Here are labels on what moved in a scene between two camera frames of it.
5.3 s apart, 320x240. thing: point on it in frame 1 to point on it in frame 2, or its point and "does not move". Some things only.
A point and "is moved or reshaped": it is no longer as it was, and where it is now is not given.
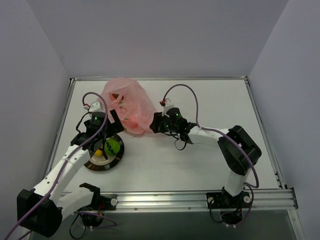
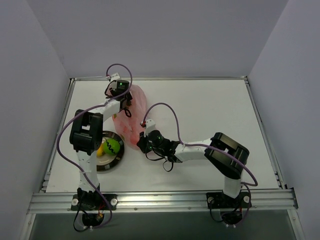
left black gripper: (110, 126) to (127, 100)
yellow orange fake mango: (98, 153) does not move
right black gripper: (157, 124) to (142, 142)
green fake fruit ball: (112, 147) does not move
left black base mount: (99, 203) does not move
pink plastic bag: (133, 105) is moved or reshaped
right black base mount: (231, 206) does not move
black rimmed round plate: (100, 163) does not move
